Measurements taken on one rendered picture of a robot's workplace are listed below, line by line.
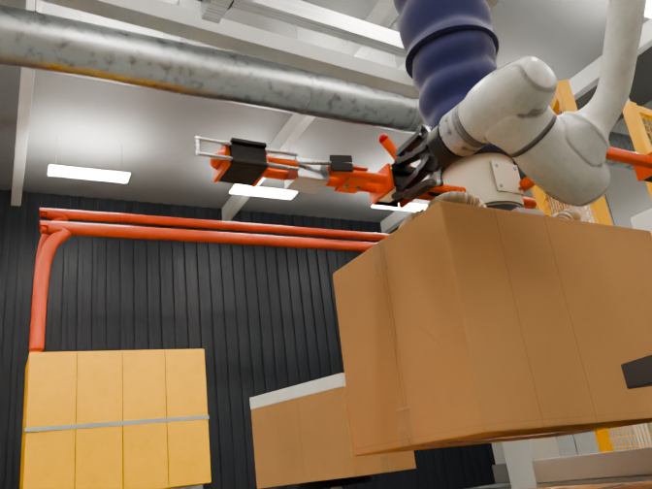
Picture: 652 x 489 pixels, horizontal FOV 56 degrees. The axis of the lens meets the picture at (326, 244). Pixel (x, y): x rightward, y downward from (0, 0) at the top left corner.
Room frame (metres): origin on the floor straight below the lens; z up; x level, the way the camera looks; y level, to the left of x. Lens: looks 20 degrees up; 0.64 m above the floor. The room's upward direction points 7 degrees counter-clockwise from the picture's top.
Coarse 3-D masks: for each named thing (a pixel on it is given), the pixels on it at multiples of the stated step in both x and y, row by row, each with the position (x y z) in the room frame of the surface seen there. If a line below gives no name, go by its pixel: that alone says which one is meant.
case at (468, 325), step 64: (384, 256) 1.17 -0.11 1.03; (448, 256) 1.02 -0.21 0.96; (512, 256) 1.09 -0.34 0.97; (576, 256) 1.18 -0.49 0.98; (640, 256) 1.29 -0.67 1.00; (384, 320) 1.20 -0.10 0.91; (448, 320) 1.04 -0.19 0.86; (512, 320) 1.07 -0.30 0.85; (576, 320) 1.15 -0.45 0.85; (640, 320) 1.25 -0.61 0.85; (384, 384) 1.23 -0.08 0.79; (448, 384) 1.06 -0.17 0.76; (512, 384) 1.05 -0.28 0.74; (576, 384) 1.13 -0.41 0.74; (384, 448) 1.25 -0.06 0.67
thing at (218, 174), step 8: (224, 160) 0.99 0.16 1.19; (224, 168) 0.99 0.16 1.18; (232, 168) 1.00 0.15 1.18; (240, 168) 1.00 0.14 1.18; (248, 168) 1.00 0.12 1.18; (256, 168) 1.01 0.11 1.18; (216, 176) 1.03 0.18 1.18; (224, 176) 1.02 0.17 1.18; (232, 176) 1.03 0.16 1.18; (240, 176) 1.03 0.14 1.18; (248, 176) 1.03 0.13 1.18; (256, 176) 1.04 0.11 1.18; (264, 176) 1.04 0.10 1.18; (248, 184) 1.07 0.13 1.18; (256, 184) 1.07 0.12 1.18
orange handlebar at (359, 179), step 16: (272, 160) 1.03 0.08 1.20; (288, 160) 1.05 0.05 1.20; (624, 160) 1.19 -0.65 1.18; (640, 160) 1.21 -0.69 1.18; (272, 176) 1.08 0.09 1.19; (336, 176) 1.11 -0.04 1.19; (352, 176) 1.12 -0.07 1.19; (368, 176) 1.14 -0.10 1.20; (384, 176) 1.16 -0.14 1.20; (352, 192) 1.18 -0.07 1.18; (528, 208) 1.41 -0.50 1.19
